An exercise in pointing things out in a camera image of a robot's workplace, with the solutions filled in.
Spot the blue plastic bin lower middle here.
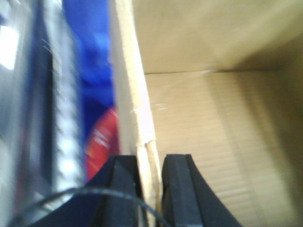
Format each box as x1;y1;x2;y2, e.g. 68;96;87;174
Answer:
63;0;114;134

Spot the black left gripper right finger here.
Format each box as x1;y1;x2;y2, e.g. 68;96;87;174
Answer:
162;154;241;227

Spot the thin black cable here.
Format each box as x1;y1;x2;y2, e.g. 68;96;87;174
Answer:
9;186;168;227

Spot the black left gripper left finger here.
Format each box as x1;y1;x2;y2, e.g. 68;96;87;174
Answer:
35;155;141;227

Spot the stainless steel shelf rail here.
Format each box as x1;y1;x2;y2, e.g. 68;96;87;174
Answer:
0;0;84;227

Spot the red snack package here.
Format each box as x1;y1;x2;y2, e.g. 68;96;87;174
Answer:
85;106;120;181

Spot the brown cardboard carton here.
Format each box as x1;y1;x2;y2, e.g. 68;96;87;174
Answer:
109;0;303;227

